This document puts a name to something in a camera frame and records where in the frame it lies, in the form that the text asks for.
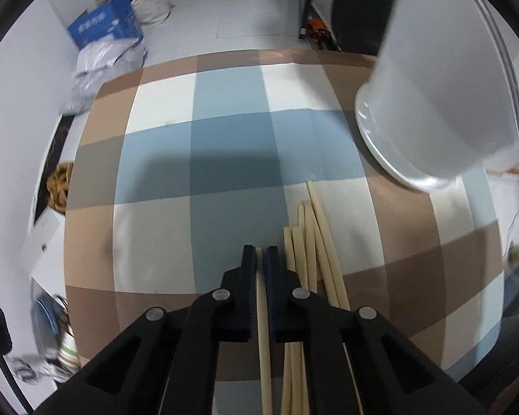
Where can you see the bundle of wooden chopsticks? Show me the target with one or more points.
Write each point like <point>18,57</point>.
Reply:
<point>305,246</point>

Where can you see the black framed sliding door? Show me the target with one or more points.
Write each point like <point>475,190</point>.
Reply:
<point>306,0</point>

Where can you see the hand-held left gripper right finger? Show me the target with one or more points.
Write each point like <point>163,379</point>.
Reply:
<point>273,294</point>

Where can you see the white cardboard box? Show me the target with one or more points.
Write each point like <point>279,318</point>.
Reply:
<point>47,242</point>

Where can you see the black backpack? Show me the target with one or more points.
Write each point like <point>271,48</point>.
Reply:
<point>361,8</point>

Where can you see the wooden chopstick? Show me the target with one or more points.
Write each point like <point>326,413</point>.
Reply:
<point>262,354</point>

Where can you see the checkered tablecloth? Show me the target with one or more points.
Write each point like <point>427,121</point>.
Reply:
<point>225,160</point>

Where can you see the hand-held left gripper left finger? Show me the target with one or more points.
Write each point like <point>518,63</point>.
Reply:
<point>247,294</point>

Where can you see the small grey plastic parcel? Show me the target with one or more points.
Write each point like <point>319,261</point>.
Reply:
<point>112,54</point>

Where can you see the white fabric bag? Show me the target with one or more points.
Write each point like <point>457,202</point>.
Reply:
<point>153,8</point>

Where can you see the orange object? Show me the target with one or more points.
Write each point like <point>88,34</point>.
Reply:
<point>318,27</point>

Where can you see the white plastic utensil holder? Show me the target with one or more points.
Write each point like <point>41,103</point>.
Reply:
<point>437,95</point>

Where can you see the blue round dish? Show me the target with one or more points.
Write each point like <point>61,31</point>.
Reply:
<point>47,315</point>

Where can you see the blue cardboard box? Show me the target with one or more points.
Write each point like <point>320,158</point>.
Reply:
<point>108,21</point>

